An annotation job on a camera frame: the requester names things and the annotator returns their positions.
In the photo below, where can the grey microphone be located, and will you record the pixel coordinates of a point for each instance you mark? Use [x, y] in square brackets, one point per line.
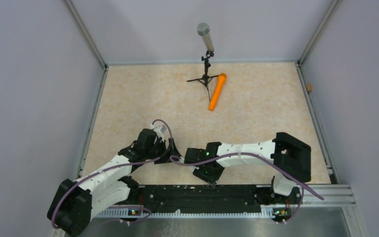
[203, 31]

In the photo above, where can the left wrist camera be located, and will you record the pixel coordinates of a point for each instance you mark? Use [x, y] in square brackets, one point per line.
[159, 129]

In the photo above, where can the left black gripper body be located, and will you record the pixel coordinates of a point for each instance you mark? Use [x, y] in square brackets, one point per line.
[164, 159]

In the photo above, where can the orange microphone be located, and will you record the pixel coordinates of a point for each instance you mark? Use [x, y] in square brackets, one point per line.
[217, 91]

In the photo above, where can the small tan wall knob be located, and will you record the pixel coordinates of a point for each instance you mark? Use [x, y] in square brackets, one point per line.
[308, 87]

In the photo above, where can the white cable duct strip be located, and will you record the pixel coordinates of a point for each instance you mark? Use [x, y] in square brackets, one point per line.
[132, 213]

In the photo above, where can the black tripod mic stand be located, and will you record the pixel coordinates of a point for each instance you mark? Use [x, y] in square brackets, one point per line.
[206, 79]

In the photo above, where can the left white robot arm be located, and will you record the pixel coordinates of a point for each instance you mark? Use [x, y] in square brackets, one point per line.
[77, 202]

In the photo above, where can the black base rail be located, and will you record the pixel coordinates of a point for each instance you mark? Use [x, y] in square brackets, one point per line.
[197, 199]

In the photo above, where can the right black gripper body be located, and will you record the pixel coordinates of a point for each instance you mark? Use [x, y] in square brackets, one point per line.
[208, 176]

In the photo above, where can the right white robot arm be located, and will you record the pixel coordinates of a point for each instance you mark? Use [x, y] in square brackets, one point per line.
[289, 155]

